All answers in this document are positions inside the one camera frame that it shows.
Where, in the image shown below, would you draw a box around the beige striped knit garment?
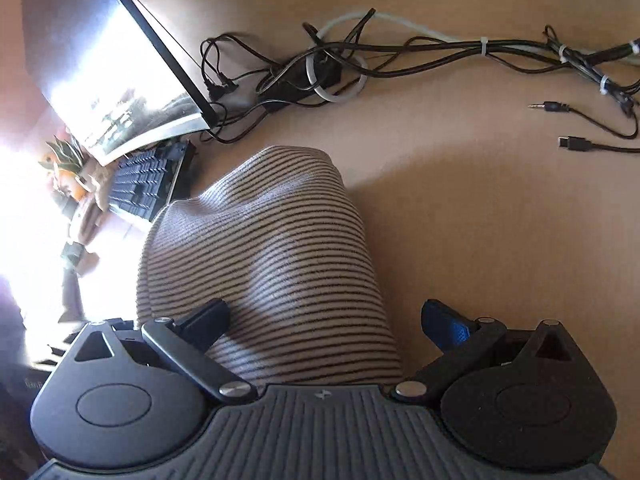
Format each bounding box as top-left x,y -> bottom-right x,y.
137,146 -> 402,386

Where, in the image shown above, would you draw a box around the black mechanical keyboard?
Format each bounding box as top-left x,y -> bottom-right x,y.
108,141 -> 196,222

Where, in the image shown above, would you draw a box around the potted plants on sill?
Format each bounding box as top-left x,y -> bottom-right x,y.
39,127 -> 114,276

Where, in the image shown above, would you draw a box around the black curved monitor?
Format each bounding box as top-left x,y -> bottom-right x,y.
22,0 -> 218,166

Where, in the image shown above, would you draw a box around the loose black USB cable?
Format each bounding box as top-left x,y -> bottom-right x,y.
556,134 -> 640,155

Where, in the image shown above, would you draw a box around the loose black audio cable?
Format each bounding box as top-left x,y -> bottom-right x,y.
528,100 -> 640,141

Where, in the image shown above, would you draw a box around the black cable bundle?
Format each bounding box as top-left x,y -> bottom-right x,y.
199,6 -> 640,143

